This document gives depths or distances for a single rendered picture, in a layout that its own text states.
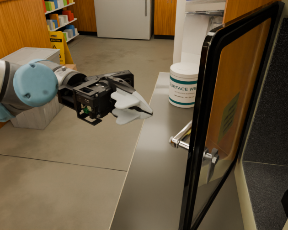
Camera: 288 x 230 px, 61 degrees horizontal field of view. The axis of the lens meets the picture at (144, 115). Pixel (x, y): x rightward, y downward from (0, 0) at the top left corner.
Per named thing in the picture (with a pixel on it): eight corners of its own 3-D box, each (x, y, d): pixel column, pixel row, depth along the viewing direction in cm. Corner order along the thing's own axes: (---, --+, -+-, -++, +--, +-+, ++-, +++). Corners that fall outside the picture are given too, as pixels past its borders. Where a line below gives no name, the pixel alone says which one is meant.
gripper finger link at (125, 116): (137, 138, 46) (102, 121, 51) (155, 123, 50) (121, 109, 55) (137, 124, 44) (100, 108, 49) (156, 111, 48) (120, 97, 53)
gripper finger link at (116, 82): (131, 107, 50) (100, 95, 54) (136, 104, 51) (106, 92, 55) (130, 86, 47) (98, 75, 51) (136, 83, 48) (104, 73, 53)
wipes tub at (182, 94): (199, 94, 109) (203, 62, 101) (199, 109, 98) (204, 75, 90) (169, 92, 111) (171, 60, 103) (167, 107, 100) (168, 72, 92)
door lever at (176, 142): (219, 133, 44) (222, 122, 43) (195, 164, 38) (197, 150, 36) (192, 123, 47) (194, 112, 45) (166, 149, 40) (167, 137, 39)
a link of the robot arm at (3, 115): (-17, 89, 46) (33, 64, 53) (-25, 97, 55) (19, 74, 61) (10, 123, 49) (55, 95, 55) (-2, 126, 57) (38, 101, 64)
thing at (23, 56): (66, 77, 274) (61, 48, 256) (37, 104, 224) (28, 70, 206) (32, 75, 280) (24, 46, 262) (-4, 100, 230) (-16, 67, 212)
